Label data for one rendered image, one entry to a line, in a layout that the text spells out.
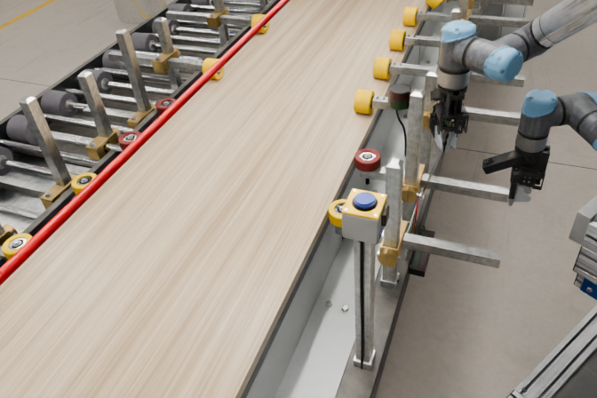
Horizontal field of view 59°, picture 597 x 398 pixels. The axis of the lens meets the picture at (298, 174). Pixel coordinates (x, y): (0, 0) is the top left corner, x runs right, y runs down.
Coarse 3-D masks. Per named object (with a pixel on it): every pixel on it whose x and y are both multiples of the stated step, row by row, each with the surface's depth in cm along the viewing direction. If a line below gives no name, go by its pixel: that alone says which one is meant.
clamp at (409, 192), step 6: (420, 168) 160; (420, 174) 158; (402, 180) 157; (420, 180) 157; (402, 186) 155; (408, 186) 154; (414, 186) 154; (420, 186) 159; (402, 192) 154; (408, 192) 155; (414, 192) 153; (402, 198) 155; (408, 198) 155; (414, 198) 154
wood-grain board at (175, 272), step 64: (320, 0) 268; (384, 0) 261; (256, 64) 217; (320, 64) 213; (192, 128) 182; (256, 128) 179; (320, 128) 176; (128, 192) 157; (192, 192) 155; (256, 192) 153; (320, 192) 151; (64, 256) 138; (128, 256) 137; (192, 256) 135; (256, 256) 133; (0, 320) 123; (64, 320) 122; (128, 320) 121; (192, 320) 119; (256, 320) 118; (0, 384) 110; (64, 384) 109; (128, 384) 108; (192, 384) 107
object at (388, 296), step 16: (432, 160) 191; (432, 192) 183; (416, 224) 166; (400, 256) 156; (400, 272) 151; (384, 288) 147; (400, 288) 147; (384, 304) 143; (400, 304) 148; (384, 320) 139; (384, 336) 135; (352, 352) 132; (384, 352) 132; (352, 368) 129; (352, 384) 126; (368, 384) 125
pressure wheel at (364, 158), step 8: (360, 152) 163; (368, 152) 163; (376, 152) 162; (360, 160) 160; (368, 160) 160; (376, 160) 159; (360, 168) 161; (368, 168) 159; (376, 168) 160; (368, 184) 168
